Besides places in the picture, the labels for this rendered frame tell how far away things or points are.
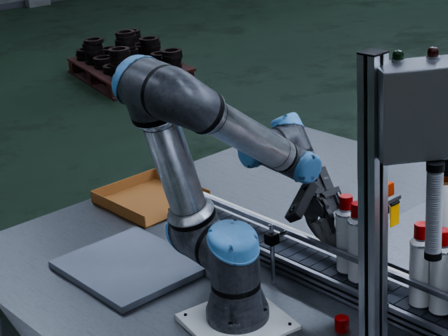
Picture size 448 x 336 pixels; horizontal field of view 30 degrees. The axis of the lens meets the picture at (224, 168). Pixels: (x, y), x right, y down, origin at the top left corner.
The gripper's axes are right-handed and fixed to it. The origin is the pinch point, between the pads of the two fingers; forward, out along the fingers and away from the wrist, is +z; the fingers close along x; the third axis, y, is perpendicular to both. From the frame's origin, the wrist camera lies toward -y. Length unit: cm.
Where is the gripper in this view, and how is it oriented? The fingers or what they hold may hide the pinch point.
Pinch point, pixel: (331, 248)
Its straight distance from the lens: 211.7
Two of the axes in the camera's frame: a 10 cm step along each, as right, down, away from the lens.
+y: 7.5, -2.8, 5.9
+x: -5.4, 2.6, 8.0
